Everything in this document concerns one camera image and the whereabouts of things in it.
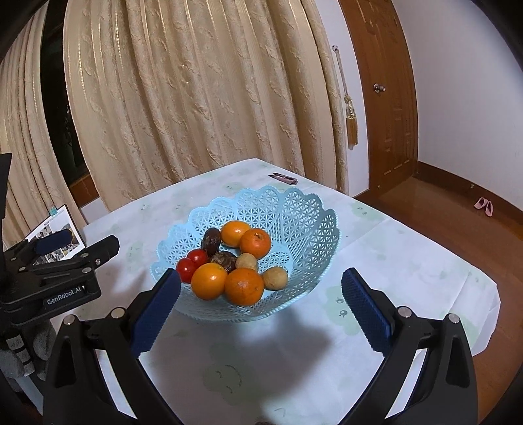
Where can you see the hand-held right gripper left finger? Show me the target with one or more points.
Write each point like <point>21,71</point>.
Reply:
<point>157,314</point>

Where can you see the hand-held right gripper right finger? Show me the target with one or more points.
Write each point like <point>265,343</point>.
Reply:
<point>365,310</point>

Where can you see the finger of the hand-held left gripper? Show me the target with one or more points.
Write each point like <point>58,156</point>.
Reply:
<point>53,241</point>
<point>102,249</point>

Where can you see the red cherry tomato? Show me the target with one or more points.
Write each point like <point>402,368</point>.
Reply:
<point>198,257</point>
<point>186,268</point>

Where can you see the small orange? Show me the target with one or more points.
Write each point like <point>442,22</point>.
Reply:
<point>255,243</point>
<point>208,281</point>
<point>235,233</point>

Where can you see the dark passion fruit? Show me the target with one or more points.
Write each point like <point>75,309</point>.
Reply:
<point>211,241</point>
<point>224,260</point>

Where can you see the large orange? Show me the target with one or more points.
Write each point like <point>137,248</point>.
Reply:
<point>244,286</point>

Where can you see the yellowish round fruit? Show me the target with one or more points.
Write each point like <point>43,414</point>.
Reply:
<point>274,278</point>
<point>246,261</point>

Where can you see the light blue plastic basket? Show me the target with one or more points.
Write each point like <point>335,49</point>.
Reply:
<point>286,212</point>

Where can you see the person's left hand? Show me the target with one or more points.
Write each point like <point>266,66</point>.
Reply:
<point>43,339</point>

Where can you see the photo collage card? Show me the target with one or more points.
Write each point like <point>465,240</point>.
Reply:
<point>61,218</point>

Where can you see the wooden cabinet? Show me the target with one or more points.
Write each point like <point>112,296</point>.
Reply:
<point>83,190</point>

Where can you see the white printed tablecloth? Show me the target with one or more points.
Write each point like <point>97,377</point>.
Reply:
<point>367,245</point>

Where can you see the beige curtain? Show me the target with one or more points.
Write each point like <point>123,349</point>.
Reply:
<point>32,143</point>
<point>184,102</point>

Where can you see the pink thread snips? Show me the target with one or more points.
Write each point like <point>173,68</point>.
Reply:
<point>282,177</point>

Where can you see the pink slipper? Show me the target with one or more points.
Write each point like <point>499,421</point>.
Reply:
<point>489,209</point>
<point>481,202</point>

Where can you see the gold curtain tassel tieback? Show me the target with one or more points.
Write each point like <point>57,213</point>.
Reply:
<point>351,122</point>

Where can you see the brown wooden door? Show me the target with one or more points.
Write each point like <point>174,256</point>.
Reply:
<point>388,122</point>

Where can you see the metal door knob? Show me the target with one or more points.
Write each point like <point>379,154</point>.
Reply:
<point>379,87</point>

